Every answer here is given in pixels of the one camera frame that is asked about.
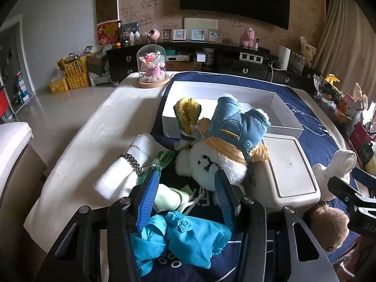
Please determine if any white sofa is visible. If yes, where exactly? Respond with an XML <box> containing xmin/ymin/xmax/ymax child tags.
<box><xmin>0</xmin><ymin>122</ymin><xmax>47</xmax><ymax>271</ymax></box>

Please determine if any light green cloth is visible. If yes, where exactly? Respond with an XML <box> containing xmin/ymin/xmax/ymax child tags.
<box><xmin>153</xmin><ymin>184</ymin><xmax>195</xmax><ymax>212</ymax></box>

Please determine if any white plush toy blue hat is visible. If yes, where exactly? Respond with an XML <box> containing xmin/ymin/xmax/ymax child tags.
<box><xmin>173</xmin><ymin>93</ymin><xmax>271</xmax><ymax>192</ymax></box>

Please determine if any yellow toy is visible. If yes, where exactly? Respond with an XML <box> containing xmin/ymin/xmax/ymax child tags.
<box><xmin>323</xmin><ymin>73</ymin><xmax>341</xmax><ymax>90</ymax></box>

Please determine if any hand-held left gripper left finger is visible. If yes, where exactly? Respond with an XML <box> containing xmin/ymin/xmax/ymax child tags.
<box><xmin>41</xmin><ymin>170</ymin><xmax>161</xmax><ymax>282</ymax></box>

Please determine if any brown plush toy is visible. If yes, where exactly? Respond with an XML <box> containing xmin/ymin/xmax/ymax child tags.
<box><xmin>308</xmin><ymin>202</ymin><xmax>351</xmax><ymax>251</ymax></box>

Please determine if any blue picture box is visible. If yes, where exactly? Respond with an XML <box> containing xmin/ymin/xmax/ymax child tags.
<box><xmin>121</xmin><ymin>23</ymin><xmax>139</xmax><ymax>43</ymax></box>

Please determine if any red chair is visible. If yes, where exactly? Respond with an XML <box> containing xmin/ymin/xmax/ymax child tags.
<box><xmin>0</xmin><ymin>90</ymin><xmax>11</xmax><ymax>124</ymax></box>

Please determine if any navy blue blanket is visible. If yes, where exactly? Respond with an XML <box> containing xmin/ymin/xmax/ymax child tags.
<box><xmin>129</xmin><ymin>72</ymin><xmax>362</xmax><ymax>282</ymax></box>

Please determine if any teal cloth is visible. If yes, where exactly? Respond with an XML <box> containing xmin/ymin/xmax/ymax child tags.
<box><xmin>131</xmin><ymin>210</ymin><xmax>232</xmax><ymax>277</ymax></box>

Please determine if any basket of assorted clutter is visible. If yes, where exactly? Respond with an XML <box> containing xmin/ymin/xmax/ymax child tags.
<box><xmin>313</xmin><ymin>75</ymin><xmax>376</xmax><ymax>165</ymax></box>

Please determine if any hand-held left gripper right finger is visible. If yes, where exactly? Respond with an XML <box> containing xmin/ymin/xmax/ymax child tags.
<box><xmin>214</xmin><ymin>170</ymin><xmax>339</xmax><ymax>282</ymax></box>

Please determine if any yellow plastic crate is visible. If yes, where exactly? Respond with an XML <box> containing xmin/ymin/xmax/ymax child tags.
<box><xmin>49</xmin><ymin>79</ymin><xmax>69</xmax><ymax>95</ymax></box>
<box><xmin>63</xmin><ymin>57</ymin><xmax>88</xmax><ymax>77</ymax></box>
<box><xmin>65</xmin><ymin>73</ymin><xmax>90</xmax><ymax>90</ymax></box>

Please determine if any black television cabinet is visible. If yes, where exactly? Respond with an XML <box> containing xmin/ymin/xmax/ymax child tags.
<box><xmin>106</xmin><ymin>40</ymin><xmax>324</xmax><ymax>90</ymax></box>

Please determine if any pale pink plush toy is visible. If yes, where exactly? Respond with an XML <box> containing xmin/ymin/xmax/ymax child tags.
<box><xmin>352</xmin><ymin>83</ymin><xmax>368</xmax><ymax>106</ymax></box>

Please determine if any white towel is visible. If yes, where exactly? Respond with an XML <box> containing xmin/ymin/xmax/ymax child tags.
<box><xmin>93</xmin><ymin>133</ymin><xmax>165</xmax><ymax>201</ymax></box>

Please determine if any shallow white box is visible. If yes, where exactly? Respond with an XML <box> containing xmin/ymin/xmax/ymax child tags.
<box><xmin>161</xmin><ymin>80</ymin><xmax>304</xmax><ymax>139</ymax></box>

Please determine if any dark bead bracelet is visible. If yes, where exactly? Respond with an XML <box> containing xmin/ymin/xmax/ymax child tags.
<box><xmin>118</xmin><ymin>153</ymin><xmax>144</xmax><ymax>177</ymax></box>

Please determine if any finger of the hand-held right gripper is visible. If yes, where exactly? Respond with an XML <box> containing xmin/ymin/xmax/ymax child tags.
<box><xmin>351</xmin><ymin>167</ymin><xmax>376</xmax><ymax>196</ymax></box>
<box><xmin>327</xmin><ymin>176</ymin><xmax>368</xmax><ymax>210</ymax></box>

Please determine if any glass dome with flowers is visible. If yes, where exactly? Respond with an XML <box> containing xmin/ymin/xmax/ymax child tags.
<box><xmin>137</xmin><ymin>45</ymin><xmax>171</xmax><ymax>89</ymax></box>

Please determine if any white plastic basket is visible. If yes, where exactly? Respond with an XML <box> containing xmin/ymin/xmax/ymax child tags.
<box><xmin>89</xmin><ymin>75</ymin><xmax>112</xmax><ymax>87</ymax></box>

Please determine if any green striped cloth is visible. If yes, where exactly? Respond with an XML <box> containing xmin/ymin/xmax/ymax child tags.
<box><xmin>137</xmin><ymin>150</ymin><xmax>176</xmax><ymax>186</ymax></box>

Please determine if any white power cable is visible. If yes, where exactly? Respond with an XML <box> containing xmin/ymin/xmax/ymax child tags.
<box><xmin>267</xmin><ymin>60</ymin><xmax>283</xmax><ymax>82</ymax></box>

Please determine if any row of clear bottles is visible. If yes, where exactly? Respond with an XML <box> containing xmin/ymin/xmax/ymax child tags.
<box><xmin>289</xmin><ymin>51</ymin><xmax>305</xmax><ymax>74</ymax></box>

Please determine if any black wall television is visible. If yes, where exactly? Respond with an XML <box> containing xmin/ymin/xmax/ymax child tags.
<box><xmin>180</xmin><ymin>0</ymin><xmax>291</xmax><ymax>31</ymax></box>

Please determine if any shelf with small boxes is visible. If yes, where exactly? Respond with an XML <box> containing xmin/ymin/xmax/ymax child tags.
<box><xmin>12</xmin><ymin>70</ymin><xmax>31</xmax><ymax>105</ymax></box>

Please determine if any beige curtain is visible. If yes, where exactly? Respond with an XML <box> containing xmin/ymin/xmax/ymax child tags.
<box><xmin>311</xmin><ymin>0</ymin><xmax>376</xmax><ymax>94</ymax></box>

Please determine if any cream plush toy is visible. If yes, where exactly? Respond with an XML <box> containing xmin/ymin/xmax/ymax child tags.
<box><xmin>298</xmin><ymin>36</ymin><xmax>317</xmax><ymax>66</ymax></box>

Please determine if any red festive poster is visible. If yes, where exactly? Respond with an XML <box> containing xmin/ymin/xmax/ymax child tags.
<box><xmin>97</xmin><ymin>20</ymin><xmax>122</xmax><ymax>46</ymax></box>

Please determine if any plain white plush toy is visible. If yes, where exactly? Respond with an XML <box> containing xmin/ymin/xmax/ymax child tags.
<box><xmin>312</xmin><ymin>149</ymin><xmax>358</xmax><ymax>201</ymax></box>

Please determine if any white socket panel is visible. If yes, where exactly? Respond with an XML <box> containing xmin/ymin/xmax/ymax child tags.
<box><xmin>239</xmin><ymin>52</ymin><xmax>263</xmax><ymax>63</ymax></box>

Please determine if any white air purifier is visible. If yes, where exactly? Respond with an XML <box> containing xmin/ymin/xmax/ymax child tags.
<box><xmin>278</xmin><ymin>46</ymin><xmax>291</xmax><ymax>71</ymax></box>

